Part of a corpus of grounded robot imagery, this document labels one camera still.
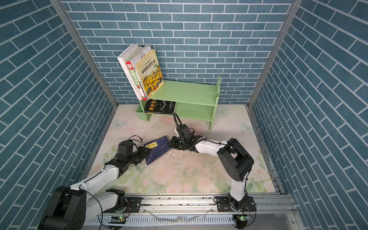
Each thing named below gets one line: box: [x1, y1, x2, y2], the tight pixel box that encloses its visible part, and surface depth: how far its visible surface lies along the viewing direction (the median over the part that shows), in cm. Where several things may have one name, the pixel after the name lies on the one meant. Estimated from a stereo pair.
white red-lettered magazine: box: [131, 44, 152, 69], surface depth 75 cm
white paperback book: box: [116, 43, 143, 101], surface depth 73 cm
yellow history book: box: [134, 48, 165, 101], surface depth 82 cm
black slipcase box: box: [143, 98, 176, 115], surface depth 101 cm
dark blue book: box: [143, 135, 172, 166], surface depth 92 cm
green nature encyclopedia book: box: [125, 46, 148, 102], surface depth 74 cm
